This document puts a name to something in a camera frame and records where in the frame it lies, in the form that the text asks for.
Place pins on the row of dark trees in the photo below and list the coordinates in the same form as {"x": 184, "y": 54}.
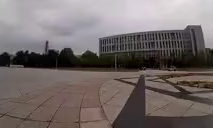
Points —
{"x": 67, "y": 58}

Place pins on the large curved pale building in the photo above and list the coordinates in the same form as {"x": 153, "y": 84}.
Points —
{"x": 150, "y": 41}

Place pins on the grey stone paved plaza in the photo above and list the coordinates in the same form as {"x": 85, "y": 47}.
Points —
{"x": 54, "y": 86}

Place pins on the tall thin tower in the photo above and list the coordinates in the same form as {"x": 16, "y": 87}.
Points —
{"x": 46, "y": 46}

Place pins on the vehicle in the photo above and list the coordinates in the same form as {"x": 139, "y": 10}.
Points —
{"x": 172, "y": 68}

